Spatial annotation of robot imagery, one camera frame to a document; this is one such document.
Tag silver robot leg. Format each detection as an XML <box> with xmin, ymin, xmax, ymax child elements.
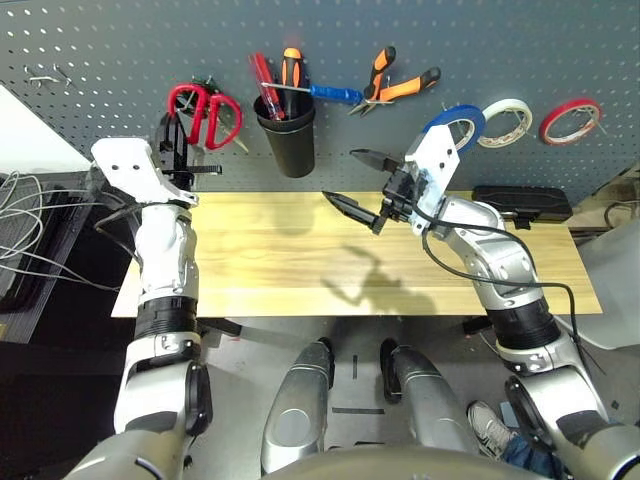
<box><xmin>379</xmin><ymin>338</ymin><xmax>482</xmax><ymax>454</ymax></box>
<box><xmin>259</xmin><ymin>337</ymin><xmax>337</xmax><ymax>474</ymax></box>

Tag white sneaker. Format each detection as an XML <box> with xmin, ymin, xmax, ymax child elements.
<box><xmin>467</xmin><ymin>400</ymin><xmax>519</xmax><ymax>462</ymax></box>

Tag blue tape roll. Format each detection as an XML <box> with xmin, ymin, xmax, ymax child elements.
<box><xmin>422</xmin><ymin>104</ymin><xmax>488</xmax><ymax>154</ymax></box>

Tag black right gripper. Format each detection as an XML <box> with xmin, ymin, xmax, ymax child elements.
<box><xmin>321</xmin><ymin>147</ymin><xmax>427</xmax><ymax>237</ymax></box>

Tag dark grey pegboard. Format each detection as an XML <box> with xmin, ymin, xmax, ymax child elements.
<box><xmin>0</xmin><ymin>0</ymin><xmax>640</xmax><ymax>206</ymax></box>

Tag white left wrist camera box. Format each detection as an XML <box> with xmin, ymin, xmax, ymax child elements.
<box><xmin>89</xmin><ymin>137</ymin><xmax>199</xmax><ymax>207</ymax></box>

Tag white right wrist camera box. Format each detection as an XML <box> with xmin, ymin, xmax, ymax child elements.
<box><xmin>403</xmin><ymin>123</ymin><xmax>462</xmax><ymax>237</ymax></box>

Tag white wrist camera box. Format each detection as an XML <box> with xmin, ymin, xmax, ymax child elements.
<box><xmin>403</xmin><ymin>123</ymin><xmax>462</xmax><ymax>237</ymax></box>
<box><xmin>89</xmin><ymin>137</ymin><xmax>199</xmax><ymax>207</ymax></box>

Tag black equipment case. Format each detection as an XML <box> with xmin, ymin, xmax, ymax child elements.
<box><xmin>0</xmin><ymin>172</ymin><xmax>121</xmax><ymax>347</ymax></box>

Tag black plastic cup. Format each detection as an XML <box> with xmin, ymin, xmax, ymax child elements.
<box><xmin>253</xmin><ymin>93</ymin><xmax>318</xmax><ymax>180</ymax></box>

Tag grey robot torso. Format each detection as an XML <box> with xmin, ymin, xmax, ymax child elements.
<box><xmin>259</xmin><ymin>444</ymin><xmax>551</xmax><ymax>480</ymax></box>

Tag orange black needle-nose pliers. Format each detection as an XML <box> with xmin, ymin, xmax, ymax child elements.
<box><xmin>348</xmin><ymin>45</ymin><xmax>443</xmax><ymax>118</ymax></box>

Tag red handled screwdriver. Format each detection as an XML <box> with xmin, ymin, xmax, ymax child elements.
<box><xmin>248</xmin><ymin>51</ymin><xmax>287</xmax><ymax>122</ymax></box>

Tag black tool case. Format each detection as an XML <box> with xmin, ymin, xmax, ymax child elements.
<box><xmin>472</xmin><ymin>185</ymin><xmax>575</xmax><ymax>232</ymax></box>

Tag white cable bundle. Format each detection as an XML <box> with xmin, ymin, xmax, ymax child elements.
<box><xmin>0</xmin><ymin>172</ymin><xmax>124</xmax><ymax>294</ymax></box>

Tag silver left robot leg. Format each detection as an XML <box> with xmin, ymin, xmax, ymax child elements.
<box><xmin>259</xmin><ymin>337</ymin><xmax>337</xmax><ymax>474</ymax></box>

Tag white flat panel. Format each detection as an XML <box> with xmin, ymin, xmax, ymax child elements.
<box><xmin>0</xmin><ymin>84</ymin><xmax>97</xmax><ymax>177</ymax></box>

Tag blue jeans leg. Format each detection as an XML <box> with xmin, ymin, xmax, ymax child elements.
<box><xmin>502</xmin><ymin>433</ymin><xmax>567</xmax><ymax>477</ymax></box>

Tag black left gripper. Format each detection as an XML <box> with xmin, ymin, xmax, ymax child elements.
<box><xmin>151</xmin><ymin>111</ymin><xmax>224</xmax><ymax>177</ymax></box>

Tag red tape roll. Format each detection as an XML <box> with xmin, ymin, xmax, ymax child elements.
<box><xmin>538</xmin><ymin>97</ymin><xmax>604</xmax><ymax>147</ymax></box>

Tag white tape roll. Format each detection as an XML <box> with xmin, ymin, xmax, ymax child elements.
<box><xmin>476</xmin><ymin>98</ymin><xmax>535</xmax><ymax>149</ymax></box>

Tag red handled scissors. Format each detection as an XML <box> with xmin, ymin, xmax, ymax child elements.
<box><xmin>167</xmin><ymin>82</ymin><xmax>245</xmax><ymax>153</ymax></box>

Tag blue handled screwdriver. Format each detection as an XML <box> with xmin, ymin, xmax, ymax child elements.
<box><xmin>259</xmin><ymin>81</ymin><xmax>365</xmax><ymax>104</ymax></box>

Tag silver right robot leg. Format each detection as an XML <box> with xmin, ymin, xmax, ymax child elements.
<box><xmin>379</xmin><ymin>338</ymin><xmax>482</xmax><ymax>454</ymax></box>

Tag silver wire pegboard hook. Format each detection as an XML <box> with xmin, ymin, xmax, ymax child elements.
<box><xmin>25</xmin><ymin>66</ymin><xmax>57</xmax><ymax>90</ymax></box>
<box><xmin>51</xmin><ymin>63</ymin><xmax>77</xmax><ymax>90</ymax></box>

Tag black table foot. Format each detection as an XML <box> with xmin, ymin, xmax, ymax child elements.
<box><xmin>462</xmin><ymin>316</ymin><xmax>494</xmax><ymax>337</ymax></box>
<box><xmin>199</xmin><ymin>319</ymin><xmax>245</xmax><ymax>343</ymax></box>

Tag orange black screwdriver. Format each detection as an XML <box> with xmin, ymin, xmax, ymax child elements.
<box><xmin>280</xmin><ymin>47</ymin><xmax>305</xmax><ymax>119</ymax></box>

